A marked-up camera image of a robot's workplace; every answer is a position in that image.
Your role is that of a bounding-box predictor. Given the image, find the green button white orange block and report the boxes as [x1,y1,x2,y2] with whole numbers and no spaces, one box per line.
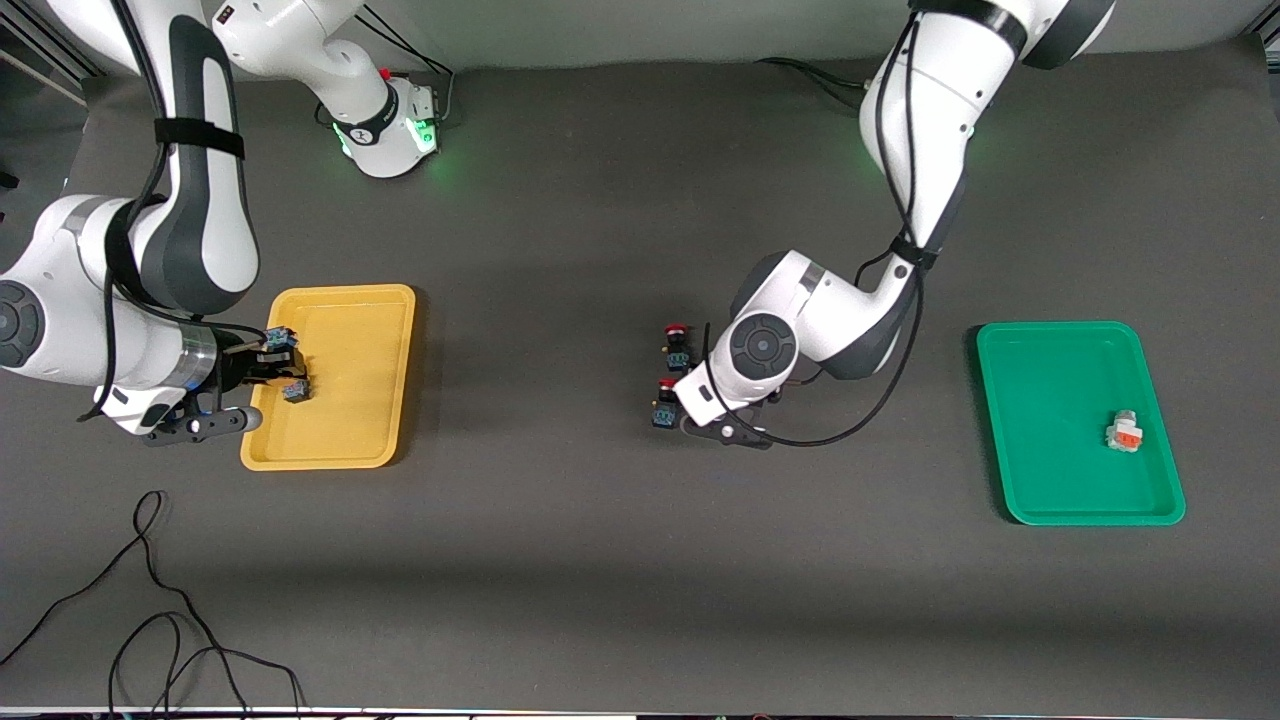
[1105,409,1147,454]

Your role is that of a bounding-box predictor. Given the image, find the yellow plastic tray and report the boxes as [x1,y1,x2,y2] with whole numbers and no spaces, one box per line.
[240,284,417,471]

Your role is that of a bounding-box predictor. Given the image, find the dark grey table cloth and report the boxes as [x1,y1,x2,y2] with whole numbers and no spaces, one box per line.
[0,50,1280,713]

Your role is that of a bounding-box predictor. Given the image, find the green plastic tray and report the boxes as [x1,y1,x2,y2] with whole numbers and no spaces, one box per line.
[975,320,1187,527]

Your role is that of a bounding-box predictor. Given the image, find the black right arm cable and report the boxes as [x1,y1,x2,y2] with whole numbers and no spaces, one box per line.
[80,0,271,421]

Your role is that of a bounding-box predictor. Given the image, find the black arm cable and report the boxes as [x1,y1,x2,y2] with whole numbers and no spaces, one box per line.
[80,0,271,421]
[700,10,926,449]

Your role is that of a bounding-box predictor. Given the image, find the thin black loose cable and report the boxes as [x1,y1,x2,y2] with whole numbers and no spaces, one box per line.
[0,490,306,716]

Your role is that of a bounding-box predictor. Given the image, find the black right arm base cables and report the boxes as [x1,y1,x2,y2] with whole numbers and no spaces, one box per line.
[355,5,457,126]

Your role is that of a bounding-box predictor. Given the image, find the black arm base cables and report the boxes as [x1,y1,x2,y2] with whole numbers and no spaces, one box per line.
[755,57,871,106]
[355,5,457,126]

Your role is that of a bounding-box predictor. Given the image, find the aluminium frame rail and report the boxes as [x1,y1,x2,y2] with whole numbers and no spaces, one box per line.
[0,15,105,106]

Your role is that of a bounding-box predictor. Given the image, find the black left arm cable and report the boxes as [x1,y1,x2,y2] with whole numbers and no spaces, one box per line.
[700,10,926,449]

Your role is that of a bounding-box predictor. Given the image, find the black left arm base cables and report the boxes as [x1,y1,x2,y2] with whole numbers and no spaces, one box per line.
[755,57,871,106]

